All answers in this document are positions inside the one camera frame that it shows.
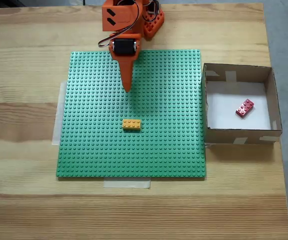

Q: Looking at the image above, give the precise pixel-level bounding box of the red lego block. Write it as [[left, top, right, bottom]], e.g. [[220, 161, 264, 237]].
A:
[[234, 98, 256, 119]]

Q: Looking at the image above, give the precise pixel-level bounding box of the green lego baseplate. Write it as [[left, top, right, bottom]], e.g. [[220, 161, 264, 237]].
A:
[[55, 49, 207, 179]]

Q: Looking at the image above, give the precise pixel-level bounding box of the orange lego block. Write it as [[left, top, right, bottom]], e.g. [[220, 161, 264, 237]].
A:
[[122, 119, 142, 132]]

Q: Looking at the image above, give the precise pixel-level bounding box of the brown cardboard box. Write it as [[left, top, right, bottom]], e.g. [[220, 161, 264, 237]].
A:
[[201, 62, 283, 146]]

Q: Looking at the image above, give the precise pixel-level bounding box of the masking tape strip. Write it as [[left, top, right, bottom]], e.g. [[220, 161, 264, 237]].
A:
[[52, 81, 68, 146], [103, 178, 151, 190]]

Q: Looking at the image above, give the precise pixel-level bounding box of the white paper sheet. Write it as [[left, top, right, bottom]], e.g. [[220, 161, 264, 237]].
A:
[[205, 81, 272, 131]]

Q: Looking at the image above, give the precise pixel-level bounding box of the gripper servo cable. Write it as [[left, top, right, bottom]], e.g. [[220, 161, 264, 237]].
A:
[[97, 0, 141, 49]]

